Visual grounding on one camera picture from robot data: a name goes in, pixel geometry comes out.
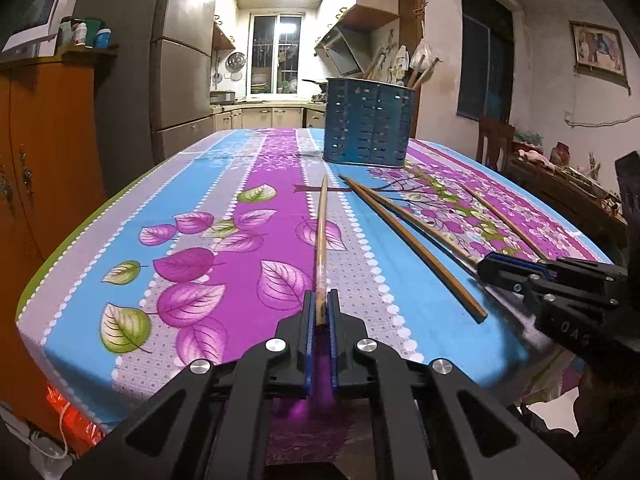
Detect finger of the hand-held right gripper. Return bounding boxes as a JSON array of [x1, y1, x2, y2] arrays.
[[476, 253, 628, 292], [521, 276, 627, 322]]

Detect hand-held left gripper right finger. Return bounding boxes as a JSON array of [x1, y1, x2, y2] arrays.
[[328, 289, 583, 480]]

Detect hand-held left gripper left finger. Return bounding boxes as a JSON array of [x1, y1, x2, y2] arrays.
[[62, 290, 318, 480]]

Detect brown wooden chopstick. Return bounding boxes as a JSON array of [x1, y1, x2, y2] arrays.
[[338, 174, 489, 322], [312, 175, 331, 333], [348, 176, 483, 268], [459, 184, 550, 262]]

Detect blue perforated utensil holder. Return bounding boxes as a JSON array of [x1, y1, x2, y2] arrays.
[[322, 77, 416, 167]]

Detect wooden utensils bunch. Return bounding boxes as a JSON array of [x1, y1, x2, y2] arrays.
[[362, 46, 442, 90]]

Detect dark wooden side table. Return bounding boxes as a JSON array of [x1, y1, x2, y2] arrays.
[[502, 152, 629, 249]]

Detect pink cloth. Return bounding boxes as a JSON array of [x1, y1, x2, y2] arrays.
[[517, 147, 551, 166]]

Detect purple blue leaf tablecloth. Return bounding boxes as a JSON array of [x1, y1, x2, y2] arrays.
[[15, 127, 615, 435]]

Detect wooden chair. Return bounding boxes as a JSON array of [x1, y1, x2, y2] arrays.
[[477, 115, 516, 171]]

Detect dark window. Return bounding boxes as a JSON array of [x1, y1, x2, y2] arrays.
[[457, 0, 516, 124]]

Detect white plastic bag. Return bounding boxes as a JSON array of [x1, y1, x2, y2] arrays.
[[407, 40, 432, 74]]

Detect beige kitchen base cabinets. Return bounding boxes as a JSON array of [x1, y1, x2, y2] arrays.
[[212, 100, 329, 134]]

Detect red plastic bag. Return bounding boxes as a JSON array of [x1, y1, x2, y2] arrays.
[[44, 381, 107, 450]]

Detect steel range hood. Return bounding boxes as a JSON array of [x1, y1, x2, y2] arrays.
[[314, 27, 364, 77]]

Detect kitchen window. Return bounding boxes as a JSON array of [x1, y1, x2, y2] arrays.
[[248, 12, 304, 96]]

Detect beige refrigerator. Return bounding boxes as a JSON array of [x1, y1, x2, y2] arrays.
[[75, 0, 219, 196]]

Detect orange wooden cabinet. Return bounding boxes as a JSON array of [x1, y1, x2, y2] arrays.
[[0, 50, 119, 443]]

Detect framed wall picture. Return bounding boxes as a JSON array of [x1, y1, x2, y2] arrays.
[[568, 20, 629, 82]]

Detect white cable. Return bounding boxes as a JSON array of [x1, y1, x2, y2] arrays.
[[27, 402, 72, 462]]

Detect kitchen wall cabinets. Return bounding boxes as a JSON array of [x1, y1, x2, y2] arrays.
[[212, 0, 237, 52]]

